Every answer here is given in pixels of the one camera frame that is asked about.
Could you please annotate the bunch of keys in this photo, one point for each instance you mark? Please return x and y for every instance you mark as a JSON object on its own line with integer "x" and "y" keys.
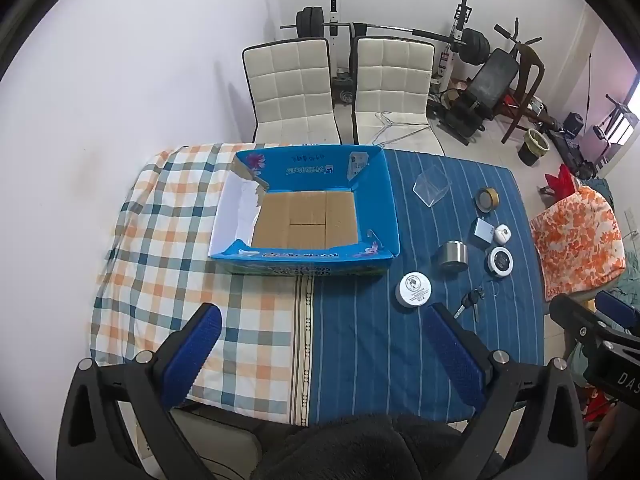
{"x": 467, "y": 302}

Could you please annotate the white jar with black lid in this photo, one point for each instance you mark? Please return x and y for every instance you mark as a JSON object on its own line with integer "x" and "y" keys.
{"x": 499, "y": 261}

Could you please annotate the white cream jar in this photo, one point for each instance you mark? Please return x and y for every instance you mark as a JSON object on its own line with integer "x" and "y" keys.
{"x": 414, "y": 287}

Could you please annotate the grey charger block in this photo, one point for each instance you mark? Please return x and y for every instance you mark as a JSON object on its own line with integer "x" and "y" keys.
{"x": 482, "y": 230}

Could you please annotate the black exercise machine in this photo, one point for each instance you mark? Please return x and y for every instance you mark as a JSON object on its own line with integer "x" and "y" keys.
{"x": 575, "y": 125}

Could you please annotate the dark cloth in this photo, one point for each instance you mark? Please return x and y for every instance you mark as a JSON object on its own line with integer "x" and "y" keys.
{"x": 360, "y": 450}

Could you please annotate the white padded chair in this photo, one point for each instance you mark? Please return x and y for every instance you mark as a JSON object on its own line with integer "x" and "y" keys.
{"x": 392, "y": 85}
{"x": 287, "y": 90}

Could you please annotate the blue cardboard box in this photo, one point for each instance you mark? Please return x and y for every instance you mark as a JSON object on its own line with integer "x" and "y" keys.
{"x": 375, "y": 200}

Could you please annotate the brown wooden chair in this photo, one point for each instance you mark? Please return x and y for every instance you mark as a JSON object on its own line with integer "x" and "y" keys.
{"x": 531, "y": 60}

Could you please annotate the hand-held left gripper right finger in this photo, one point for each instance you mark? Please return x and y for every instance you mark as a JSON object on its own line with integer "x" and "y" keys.
{"x": 452, "y": 355}

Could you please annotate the steel canister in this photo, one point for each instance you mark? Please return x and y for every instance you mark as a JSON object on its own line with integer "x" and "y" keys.
{"x": 452, "y": 256}

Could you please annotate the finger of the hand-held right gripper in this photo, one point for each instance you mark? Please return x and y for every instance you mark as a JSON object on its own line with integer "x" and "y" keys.
{"x": 615, "y": 305}
{"x": 580, "y": 322}

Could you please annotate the barbell with black plates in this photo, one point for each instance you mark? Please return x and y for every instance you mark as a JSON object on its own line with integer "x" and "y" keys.
{"x": 310, "y": 22}

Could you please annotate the red cloth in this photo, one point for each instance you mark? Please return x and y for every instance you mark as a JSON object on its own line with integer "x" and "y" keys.
{"x": 560, "y": 182}

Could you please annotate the blue striped cloth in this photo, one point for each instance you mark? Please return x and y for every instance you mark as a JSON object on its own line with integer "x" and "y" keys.
{"x": 360, "y": 340}

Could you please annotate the small white round case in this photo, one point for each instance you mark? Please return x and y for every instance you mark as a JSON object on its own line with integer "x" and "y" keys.
{"x": 501, "y": 234}

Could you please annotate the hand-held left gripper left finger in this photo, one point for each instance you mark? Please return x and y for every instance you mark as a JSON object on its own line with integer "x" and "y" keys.
{"x": 197, "y": 355}

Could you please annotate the clear acrylic box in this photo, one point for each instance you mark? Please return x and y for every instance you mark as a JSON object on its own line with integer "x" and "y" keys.
{"x": 435, "y": 187}

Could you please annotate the dark round bin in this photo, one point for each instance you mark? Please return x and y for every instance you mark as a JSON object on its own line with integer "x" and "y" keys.
{"x": 532, "y": 147}

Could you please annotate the tape roll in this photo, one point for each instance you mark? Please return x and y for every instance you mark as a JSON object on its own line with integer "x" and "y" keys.
{"x": 492, "y": 199}

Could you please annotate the white weight rack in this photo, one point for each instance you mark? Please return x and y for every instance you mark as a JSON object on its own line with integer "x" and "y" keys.
{"x": 334, "y": 45}

